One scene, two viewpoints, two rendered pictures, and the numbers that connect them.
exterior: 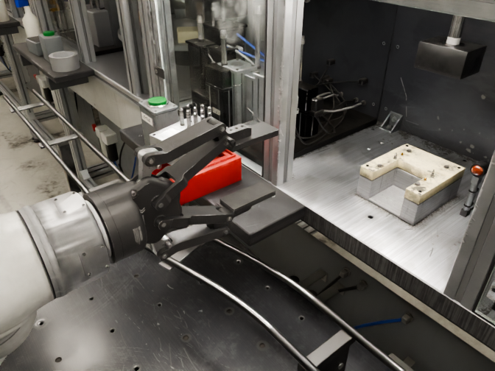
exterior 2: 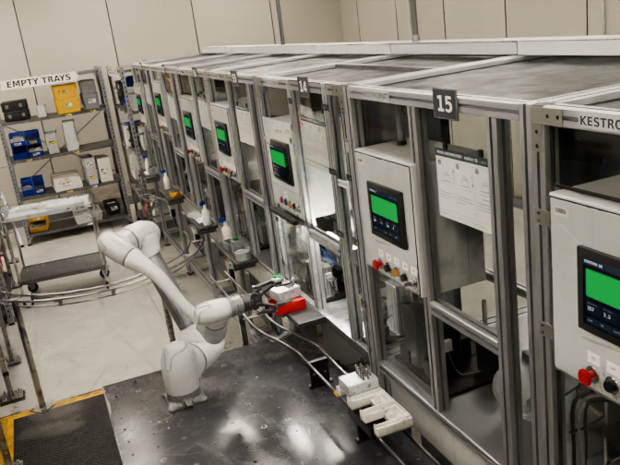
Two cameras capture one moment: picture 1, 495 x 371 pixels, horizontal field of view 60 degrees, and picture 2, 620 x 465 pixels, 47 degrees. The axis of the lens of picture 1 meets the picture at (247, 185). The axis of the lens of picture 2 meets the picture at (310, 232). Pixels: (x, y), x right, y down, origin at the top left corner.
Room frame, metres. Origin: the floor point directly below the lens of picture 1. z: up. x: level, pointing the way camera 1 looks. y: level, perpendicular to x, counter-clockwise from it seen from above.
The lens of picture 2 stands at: (-2.33, -1.11, 2.30)
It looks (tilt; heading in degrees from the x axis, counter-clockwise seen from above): 17 degrees down; 19
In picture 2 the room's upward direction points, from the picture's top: 8 degrees counter-clockwise
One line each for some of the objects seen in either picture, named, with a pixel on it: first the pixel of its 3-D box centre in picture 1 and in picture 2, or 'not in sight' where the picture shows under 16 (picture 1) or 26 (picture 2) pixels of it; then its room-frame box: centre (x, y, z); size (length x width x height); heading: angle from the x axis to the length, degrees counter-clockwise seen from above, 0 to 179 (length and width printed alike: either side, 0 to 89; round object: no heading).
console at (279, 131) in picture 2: not in sight; (304, 162); (0.98, 0.00, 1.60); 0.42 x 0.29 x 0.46; 39
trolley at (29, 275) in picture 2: not in sight; (58, 246); (3.17, 3.32, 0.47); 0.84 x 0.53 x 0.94; 123
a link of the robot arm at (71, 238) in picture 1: (68, 241); (235, 305); (0.31, 0.17, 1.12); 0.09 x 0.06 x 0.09; 39
